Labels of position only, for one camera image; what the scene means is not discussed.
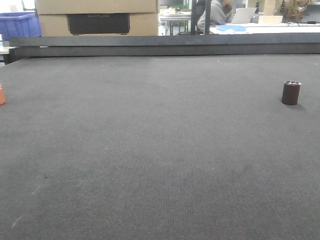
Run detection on dark brown cylindrical capacitor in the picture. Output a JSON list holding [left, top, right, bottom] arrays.
[[281, 81, 302, 105]]

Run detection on blue paper sheets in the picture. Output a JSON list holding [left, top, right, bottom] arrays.
[[216, 24, 248, 35]]

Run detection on black foam board strip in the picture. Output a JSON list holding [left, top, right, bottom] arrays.
[[8, 33, 320, 61]]

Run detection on lower cardboard box black panel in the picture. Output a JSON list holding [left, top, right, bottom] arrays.
[[37, 12, 159, 37]]

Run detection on seated person grey hoodie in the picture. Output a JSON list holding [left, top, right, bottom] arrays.
[[210, 0, 233, 26]]

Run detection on open silver laptop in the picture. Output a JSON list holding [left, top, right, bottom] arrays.
[[231, 7, 256, 24]]

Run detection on white background desk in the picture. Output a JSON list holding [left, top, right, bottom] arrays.
[[209, 22, 320, 35]]

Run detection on small cardboard box on desk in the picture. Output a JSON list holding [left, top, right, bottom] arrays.
[[258, 15, 283, 25]]

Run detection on orange object at table edge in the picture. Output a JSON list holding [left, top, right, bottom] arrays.
[[0, 84, 7, 105]]

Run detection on upper cardboard box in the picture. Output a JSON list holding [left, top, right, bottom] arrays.
[[35, 0, 159, 15]]

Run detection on person in brown jacket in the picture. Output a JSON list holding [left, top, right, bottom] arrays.
[[273, 0, 316, 23]]

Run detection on blue plastic crate background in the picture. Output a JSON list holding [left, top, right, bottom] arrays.
[[0, 11, 43, 41]]

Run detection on black vertical post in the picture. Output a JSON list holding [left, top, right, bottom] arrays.
[[204, 0, 211, 35]]

